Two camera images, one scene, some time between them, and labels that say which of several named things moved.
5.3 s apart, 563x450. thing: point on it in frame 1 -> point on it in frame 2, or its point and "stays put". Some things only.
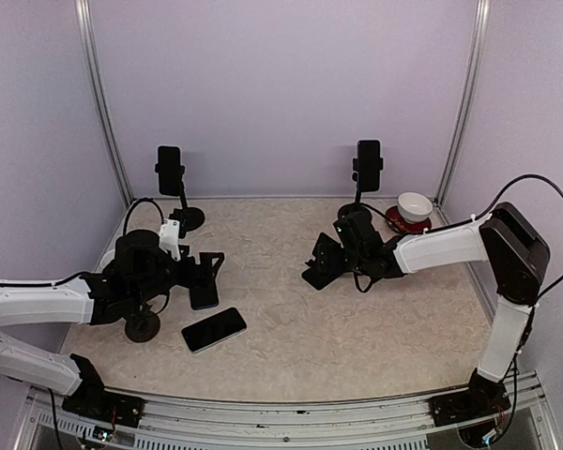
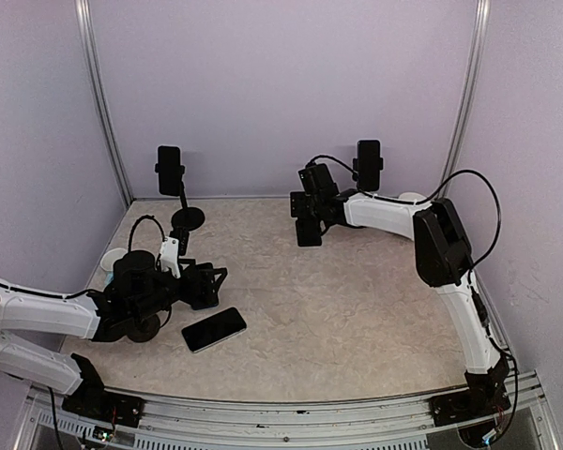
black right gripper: [335, 262] -> [307, 213]
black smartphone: [170, 171] stays put
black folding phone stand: [328, 263] -> [308, 223]
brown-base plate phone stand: [144, 325] stays put
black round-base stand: [189, 218] stays put
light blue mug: [108, 258] stays put
